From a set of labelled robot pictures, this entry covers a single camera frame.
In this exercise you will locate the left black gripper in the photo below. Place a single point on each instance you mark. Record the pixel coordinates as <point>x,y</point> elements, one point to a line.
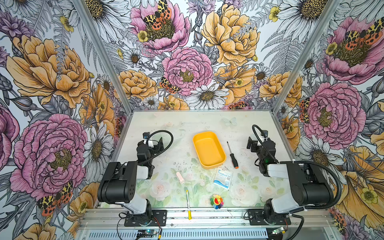
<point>153,146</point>

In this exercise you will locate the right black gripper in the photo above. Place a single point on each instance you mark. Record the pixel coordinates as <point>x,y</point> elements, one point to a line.
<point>256,146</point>

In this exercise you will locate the screwdriver with orange-black handle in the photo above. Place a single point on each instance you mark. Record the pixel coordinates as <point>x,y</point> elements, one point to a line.
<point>233,158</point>

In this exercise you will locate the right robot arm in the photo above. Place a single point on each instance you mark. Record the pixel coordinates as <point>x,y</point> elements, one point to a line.
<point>308,187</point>

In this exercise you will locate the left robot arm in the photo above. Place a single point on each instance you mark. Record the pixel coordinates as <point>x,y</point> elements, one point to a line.
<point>119,182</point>

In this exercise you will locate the yellow plastic bin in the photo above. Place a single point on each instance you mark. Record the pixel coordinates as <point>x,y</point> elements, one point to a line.
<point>209,150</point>

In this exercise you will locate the pink eraser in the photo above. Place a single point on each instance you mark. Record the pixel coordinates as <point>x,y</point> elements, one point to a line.
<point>180,178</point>

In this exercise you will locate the white blue packet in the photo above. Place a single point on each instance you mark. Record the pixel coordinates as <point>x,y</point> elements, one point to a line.
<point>223,178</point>

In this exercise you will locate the rainbow flower toy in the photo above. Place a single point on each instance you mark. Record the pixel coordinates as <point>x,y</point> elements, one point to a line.
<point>217,201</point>

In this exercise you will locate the yellow white pen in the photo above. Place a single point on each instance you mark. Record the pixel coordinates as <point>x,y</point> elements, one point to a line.
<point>188,205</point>

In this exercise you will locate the right green circuit board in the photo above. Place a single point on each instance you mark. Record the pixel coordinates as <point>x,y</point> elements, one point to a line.
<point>280,230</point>

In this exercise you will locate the green circuit board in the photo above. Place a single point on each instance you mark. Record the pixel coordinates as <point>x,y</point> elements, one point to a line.
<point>280,230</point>
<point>146,233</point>

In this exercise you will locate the left green circuit board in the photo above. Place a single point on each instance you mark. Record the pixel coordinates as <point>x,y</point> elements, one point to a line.
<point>146,233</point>

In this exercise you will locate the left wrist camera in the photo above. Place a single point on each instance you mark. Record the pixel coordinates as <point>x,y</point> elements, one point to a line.
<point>146,135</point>

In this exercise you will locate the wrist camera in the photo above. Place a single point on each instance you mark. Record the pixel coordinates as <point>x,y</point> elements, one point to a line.
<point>265,133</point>
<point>146,135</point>

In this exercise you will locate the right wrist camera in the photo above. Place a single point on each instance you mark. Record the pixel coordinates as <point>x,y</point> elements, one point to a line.
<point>265,133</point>

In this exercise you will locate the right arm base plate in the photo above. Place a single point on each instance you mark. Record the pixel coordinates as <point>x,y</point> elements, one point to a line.
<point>257,217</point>

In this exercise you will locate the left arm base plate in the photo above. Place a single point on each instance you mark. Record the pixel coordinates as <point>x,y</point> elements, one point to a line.
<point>154,219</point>

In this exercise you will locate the aluminium front rail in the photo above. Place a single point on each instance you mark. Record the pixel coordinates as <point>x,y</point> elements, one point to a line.
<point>207,224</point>

